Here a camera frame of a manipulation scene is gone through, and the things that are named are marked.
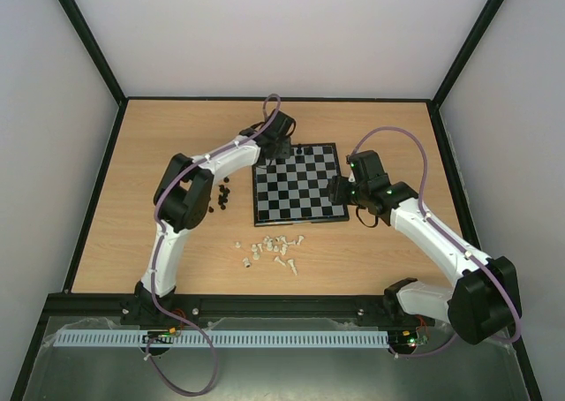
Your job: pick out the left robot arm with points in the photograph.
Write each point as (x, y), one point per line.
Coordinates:
(181, 203)

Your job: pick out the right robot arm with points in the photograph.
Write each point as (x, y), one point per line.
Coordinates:
(467, 269)

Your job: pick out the black grey chessboard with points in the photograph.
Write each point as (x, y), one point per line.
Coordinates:
(295, 190)

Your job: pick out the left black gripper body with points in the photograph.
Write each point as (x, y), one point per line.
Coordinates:
(283, 152)

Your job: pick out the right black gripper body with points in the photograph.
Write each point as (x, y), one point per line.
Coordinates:
(337, 190)

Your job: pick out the light blue cable duct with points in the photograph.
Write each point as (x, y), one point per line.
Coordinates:
(222, 339)

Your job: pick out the black aluminium frame rail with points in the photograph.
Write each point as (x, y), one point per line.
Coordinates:
(278, 306)

